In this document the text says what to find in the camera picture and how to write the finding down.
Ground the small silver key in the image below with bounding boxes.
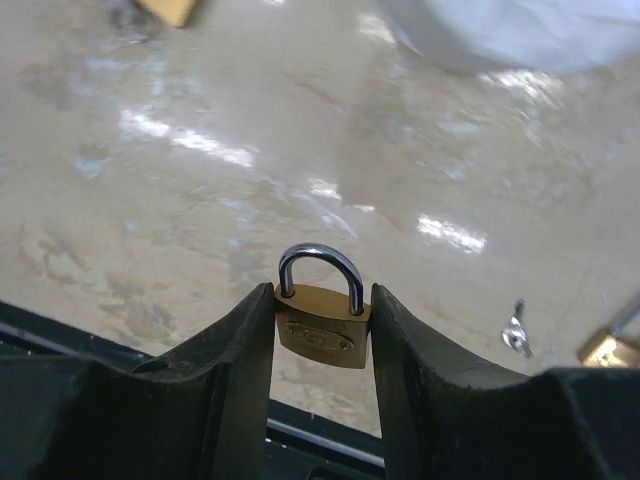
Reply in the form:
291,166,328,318
501,298,532,359

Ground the white toilet paper roll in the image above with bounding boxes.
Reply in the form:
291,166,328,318
379,0,639,74

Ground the long shackle brass padlock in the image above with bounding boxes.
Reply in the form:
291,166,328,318
577,303,639,369

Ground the large brass padlock centre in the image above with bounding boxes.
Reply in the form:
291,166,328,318
110,0,198,28

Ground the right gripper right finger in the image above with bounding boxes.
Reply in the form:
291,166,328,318
371,285,639,479

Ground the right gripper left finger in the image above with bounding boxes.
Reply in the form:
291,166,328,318
1,283,275,479

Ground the small brass padlock with key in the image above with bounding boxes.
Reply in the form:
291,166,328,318
274,243,371,369

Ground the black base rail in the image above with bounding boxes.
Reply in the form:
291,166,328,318
1,285,384,479

